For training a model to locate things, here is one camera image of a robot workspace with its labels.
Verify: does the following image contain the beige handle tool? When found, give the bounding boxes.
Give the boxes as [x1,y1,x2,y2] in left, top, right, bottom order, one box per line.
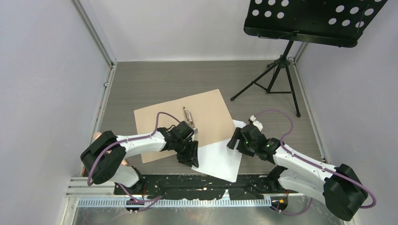
[93,132,129,167]

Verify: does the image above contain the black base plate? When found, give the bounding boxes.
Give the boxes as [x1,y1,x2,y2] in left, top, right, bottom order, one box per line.
[126,174,296,200]

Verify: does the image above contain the black music stand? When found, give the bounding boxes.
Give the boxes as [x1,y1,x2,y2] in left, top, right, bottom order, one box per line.
[231,0,387,117]

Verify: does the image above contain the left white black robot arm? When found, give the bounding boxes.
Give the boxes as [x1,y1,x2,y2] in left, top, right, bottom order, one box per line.
[80,121,199,194]

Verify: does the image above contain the brown cardboard folder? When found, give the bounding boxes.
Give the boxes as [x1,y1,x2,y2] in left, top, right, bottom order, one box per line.
[133,89,236,164]

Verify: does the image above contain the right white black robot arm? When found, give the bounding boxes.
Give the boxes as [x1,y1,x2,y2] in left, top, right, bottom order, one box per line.
[227,124,370,221]

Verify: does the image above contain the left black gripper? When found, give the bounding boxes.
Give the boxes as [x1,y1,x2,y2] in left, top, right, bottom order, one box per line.
[174,138,199,167]

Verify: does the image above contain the white paper sheets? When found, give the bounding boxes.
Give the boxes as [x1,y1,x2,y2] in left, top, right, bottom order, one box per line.
[191,139,242,183]

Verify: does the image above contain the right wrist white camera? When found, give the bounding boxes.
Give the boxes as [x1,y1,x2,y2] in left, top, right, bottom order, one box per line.
[248,115,263,131]

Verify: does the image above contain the silver folder clip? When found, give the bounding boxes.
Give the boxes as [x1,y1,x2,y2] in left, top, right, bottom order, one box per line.
[183,107,198,134]

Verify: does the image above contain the aluminium frame rail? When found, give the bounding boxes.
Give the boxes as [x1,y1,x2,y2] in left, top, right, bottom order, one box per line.
[65,174,350,208]

